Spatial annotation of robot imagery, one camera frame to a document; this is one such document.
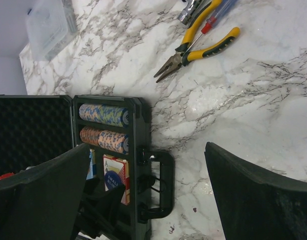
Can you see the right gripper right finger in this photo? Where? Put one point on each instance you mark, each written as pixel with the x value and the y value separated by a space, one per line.
pixel 255 203

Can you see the blue chip stack in case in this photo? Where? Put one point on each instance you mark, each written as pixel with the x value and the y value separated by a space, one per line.
pixel 90 112

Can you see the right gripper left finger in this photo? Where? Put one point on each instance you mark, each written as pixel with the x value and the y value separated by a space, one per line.
pixel 41 203

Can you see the black foam-lined poker case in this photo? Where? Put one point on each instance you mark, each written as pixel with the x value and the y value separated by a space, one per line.
pixel 36 129

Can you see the clear plastic organizer box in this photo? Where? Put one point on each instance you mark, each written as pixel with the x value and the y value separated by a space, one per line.
pixel 51 25

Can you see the orange black poker chip stack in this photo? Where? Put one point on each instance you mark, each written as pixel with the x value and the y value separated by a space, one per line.
pixel 90 135

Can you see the chrome metal fitting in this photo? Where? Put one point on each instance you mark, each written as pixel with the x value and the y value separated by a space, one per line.
pixel 193 9

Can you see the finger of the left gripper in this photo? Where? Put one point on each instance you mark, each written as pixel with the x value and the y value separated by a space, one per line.
pixel 98 210

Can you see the green chip stack in case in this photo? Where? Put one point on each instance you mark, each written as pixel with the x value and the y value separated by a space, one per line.
pixel 113 116

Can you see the peach blue poker chip stack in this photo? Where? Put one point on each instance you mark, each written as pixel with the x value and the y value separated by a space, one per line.
pixel 114 141

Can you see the red playing card deck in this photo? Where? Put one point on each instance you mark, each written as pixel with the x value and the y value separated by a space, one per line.
pixel 111 162

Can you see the blue small blind button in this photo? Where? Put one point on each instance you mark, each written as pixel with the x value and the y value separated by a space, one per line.
pixel 114 177

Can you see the yellow handled needle-nose pliers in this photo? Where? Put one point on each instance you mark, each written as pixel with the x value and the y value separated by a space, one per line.
pixel 176 61

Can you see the blue playing card deck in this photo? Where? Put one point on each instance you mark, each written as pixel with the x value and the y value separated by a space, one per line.
pixel 92 171

